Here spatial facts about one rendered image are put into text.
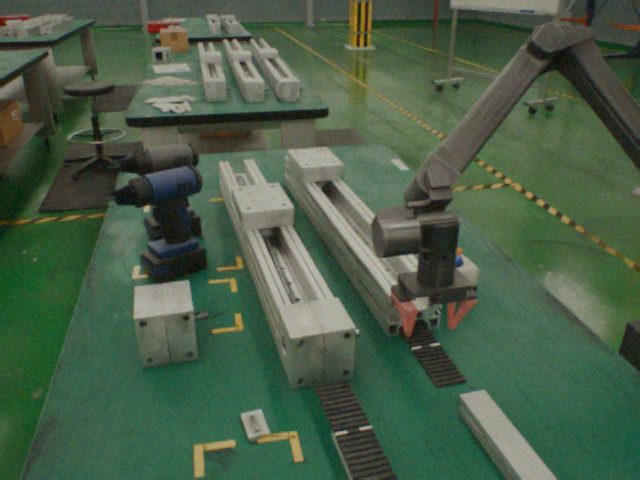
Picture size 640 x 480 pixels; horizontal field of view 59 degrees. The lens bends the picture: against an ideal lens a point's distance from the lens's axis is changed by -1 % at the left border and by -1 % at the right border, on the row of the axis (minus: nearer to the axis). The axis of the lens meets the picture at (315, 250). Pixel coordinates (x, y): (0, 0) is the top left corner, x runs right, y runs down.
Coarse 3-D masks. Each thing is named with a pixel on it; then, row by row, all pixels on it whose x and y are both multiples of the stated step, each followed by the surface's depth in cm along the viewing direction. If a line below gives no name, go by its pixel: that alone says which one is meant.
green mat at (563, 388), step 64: (384, 192) 162; (128, 256) 126; (320, 256) 126; (128, 320) 103; (256, 320) 103; (512, 320) 103; (576, 320) 103; (64, 384) 87; (128, 384) 87; (192, 384) 87; (256, 384) 87; (384, 384) 87; (512, 384) 87; (576, 384) 87; (64, 448) 75; (128, 448) 75; (192, 448) 75; (256, 448) 76; (320, 448) 76; (384, 448) 76; (448, 448) 76; (576, 448) 75
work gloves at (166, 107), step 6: (186, 96) 273; (144, 102) 267; (150, 102) 267; (156, 102) 267; (162, 102) 266; (186, 102) 257; (162, 108) 253; (168, 108) 253; (174, 108) 250; (180, 108) 250; (186, 108) 253
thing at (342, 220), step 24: (288, 168) 161; (312, 192) 138; (336, 192) 143; (312, 216) 140; (336, 216) 124; (360, 216) 127; (336, 240) 122; (360, 240) 113; (360, 264) 109; (384, 264) 110; (408, 264) 104; (360, 288) 109; (384, 288) 97; (384, 312) 98; (432, 312) 99
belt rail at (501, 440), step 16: (464, 400) 80; (480, 400) 80; (464, 416) 80; (480, 416) 77; (496, 416) 77; (480, 432) 77; (496, 432) 74; (512, 432) 74; (496, 448) 72; (512, 448) 72; (528, 448) 71; (496, 464) 73; (512, 464) 69; (528, 464) 69; (544, 464) 69
